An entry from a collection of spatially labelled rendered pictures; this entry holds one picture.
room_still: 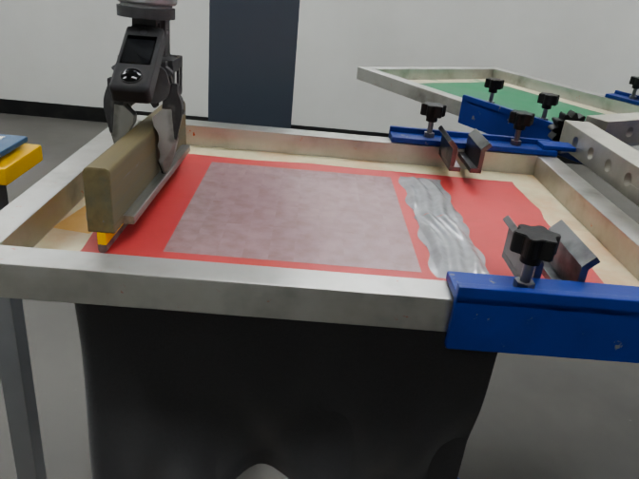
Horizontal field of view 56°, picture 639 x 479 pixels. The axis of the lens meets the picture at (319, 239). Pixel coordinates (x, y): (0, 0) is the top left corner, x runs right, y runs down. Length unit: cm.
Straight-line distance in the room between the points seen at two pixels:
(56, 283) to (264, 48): 81
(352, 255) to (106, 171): 29
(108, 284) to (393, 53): 417
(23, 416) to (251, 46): 85
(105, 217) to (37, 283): 11
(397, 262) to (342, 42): 396
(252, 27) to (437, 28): 346
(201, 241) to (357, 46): 397
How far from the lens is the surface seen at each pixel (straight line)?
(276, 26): 129
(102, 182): 68
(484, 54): 478
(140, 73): 74
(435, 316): 59
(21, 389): 127
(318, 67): 464
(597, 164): 110
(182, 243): 73
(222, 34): 130
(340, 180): 97
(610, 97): 195
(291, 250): 72
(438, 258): 74
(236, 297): 58
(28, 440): 135
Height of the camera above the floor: 127
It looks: 25 degrees down
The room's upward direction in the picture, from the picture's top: 6 degrees clockwise
